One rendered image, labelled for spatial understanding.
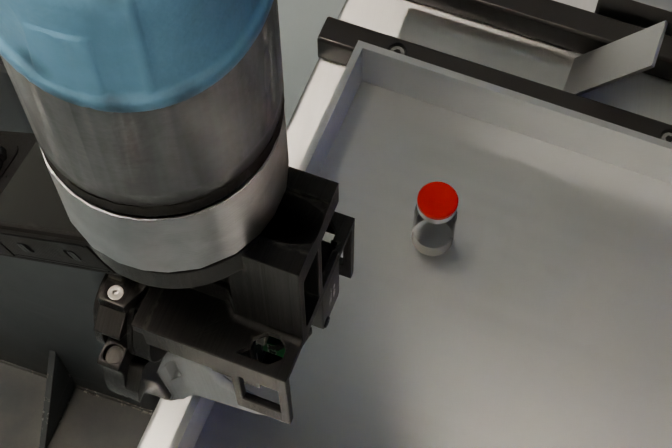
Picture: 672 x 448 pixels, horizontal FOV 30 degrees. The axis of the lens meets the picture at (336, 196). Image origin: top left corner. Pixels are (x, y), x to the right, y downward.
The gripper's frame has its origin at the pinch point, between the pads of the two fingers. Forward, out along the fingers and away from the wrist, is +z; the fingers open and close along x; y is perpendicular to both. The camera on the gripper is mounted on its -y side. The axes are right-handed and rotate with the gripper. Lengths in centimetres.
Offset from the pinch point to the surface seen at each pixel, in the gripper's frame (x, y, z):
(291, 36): 76, -29, 92
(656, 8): 28.0, 15.8, 0.1
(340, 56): 20.3, 0.1, 2.6
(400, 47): 21.5, 3.2, 1.8
